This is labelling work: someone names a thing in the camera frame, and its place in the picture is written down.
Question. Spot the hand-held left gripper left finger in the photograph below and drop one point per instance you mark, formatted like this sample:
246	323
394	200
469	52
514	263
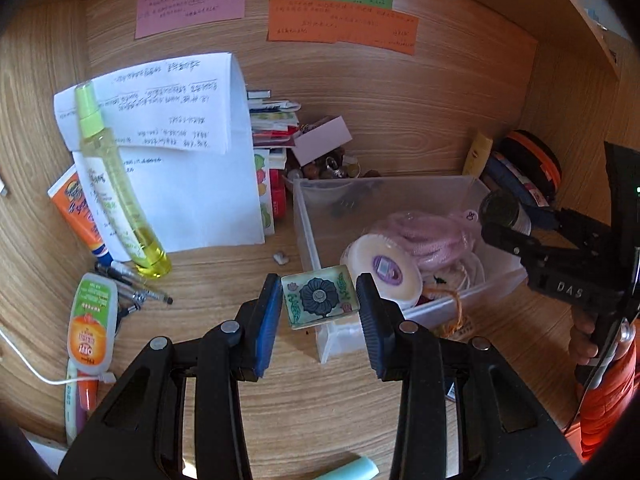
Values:
267	325

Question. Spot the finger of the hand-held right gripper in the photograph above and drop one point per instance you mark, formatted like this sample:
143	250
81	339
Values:
510	242
580	230

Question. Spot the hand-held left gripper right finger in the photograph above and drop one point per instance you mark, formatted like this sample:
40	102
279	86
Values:
372	330

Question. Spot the pink round bunny sticker container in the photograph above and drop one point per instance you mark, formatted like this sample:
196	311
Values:
462	227

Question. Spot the flower print square tile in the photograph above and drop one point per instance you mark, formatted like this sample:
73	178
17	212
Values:
317	297

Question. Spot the white round jar purple label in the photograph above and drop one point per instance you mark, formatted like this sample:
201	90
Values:
385	270

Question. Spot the pink coil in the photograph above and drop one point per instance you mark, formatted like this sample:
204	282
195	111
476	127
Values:
420	237

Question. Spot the clear plastic storage box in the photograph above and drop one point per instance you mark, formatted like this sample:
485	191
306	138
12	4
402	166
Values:
320	240

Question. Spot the person's right forearm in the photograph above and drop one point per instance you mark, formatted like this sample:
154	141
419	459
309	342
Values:
605	405

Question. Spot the wooden desktop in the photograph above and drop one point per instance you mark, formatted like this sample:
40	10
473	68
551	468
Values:
225	280

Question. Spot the person's right hand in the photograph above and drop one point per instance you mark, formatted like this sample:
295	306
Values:
582	345

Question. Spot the small white pebble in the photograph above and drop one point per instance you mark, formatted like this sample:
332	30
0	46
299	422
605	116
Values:
280	258

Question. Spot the blue zip pouch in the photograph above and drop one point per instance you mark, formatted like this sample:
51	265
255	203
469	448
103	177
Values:
500	172

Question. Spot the black case with orange zip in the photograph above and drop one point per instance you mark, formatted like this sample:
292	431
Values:
535	155

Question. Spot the yellow tube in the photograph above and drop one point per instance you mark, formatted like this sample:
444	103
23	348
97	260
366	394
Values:
477	152

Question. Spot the fruit print booklet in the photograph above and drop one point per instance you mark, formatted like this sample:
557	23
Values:
265	195

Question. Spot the white paper folder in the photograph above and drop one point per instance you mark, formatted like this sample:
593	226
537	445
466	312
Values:
210	200

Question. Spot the light green tube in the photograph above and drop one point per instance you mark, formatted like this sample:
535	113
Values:
350	470

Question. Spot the black pen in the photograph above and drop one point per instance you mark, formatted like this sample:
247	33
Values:
125	275

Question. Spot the pile of beads and rings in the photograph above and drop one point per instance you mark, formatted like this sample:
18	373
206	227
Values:
330	169

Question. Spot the orange pen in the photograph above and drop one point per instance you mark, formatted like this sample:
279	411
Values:
88	390

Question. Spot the small white cardboard box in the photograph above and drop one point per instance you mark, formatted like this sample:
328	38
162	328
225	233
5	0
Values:
322	140

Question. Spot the yellow spray bottle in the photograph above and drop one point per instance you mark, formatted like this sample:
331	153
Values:
120	195

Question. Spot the stack of booklets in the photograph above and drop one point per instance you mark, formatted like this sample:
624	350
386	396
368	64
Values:
272	120

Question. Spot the green and white tube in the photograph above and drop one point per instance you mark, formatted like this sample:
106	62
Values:
72	400

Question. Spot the orange sunscreen tube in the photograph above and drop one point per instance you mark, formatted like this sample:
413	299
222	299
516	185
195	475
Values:
80	210

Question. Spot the wooden shelf board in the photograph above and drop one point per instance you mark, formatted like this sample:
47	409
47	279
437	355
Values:
585	5

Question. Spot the handwritten white paper sheet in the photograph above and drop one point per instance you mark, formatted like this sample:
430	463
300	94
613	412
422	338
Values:
165	100

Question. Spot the orange sticky note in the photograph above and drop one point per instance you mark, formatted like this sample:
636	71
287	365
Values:
340	25

